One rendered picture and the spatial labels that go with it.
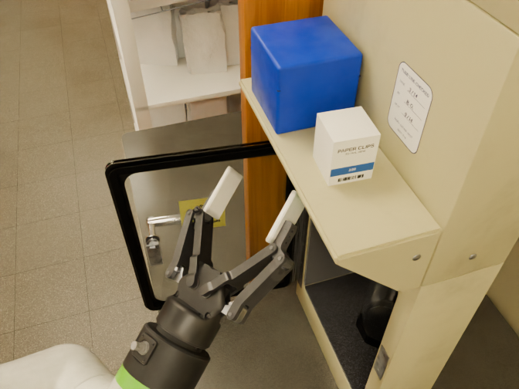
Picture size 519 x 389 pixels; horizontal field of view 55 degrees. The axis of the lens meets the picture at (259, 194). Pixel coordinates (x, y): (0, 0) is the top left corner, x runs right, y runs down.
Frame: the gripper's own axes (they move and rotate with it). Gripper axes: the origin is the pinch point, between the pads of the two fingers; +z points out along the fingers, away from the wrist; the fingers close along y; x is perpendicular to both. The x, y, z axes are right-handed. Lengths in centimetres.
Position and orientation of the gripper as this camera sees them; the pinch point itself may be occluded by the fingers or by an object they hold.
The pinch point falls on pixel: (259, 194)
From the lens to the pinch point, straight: 64.4
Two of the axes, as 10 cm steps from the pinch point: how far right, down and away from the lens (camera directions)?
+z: 4.8, -8.7, 1.4
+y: -7.0, -2.8, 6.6
